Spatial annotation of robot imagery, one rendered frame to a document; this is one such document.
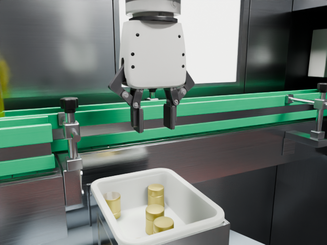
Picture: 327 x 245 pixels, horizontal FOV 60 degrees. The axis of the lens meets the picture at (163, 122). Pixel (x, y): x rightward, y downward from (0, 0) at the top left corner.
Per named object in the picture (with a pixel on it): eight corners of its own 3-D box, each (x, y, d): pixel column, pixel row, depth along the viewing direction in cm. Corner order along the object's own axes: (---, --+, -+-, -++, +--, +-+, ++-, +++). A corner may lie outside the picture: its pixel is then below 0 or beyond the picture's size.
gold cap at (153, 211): (168, 233, 50) (168, 211, 49) (149, 238, 49) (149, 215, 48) (160, 222, 54) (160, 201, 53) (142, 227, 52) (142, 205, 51)
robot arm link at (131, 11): (169, 5, 48) (169, 24, 49) (118, 1, 45) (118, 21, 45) (194, -5, 41) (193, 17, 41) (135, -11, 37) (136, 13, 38)
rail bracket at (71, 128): (73, 149, 60) (69, 90, 57) (89, 179, 45) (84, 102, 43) (58, 151, 59) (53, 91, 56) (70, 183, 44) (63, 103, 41)
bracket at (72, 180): (78, 183, 60) (75, 151, 59) (86, 203, 52) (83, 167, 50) (60, 186, 59) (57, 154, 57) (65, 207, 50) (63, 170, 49)
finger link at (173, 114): (179, 86, 49) (179, 124, 51) (163, 87, 48) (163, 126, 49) (189, 88, 46) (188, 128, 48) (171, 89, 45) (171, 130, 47)
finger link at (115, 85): (143, 47, 44) (157, 79, 46) (99, 69, 42) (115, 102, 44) (146, 47, 43) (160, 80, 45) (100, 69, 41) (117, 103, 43)
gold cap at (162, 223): (177, 248, 46) (178, 224, 45) (158, 254, 45) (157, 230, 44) (168, 236, 50) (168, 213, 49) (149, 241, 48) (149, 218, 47)
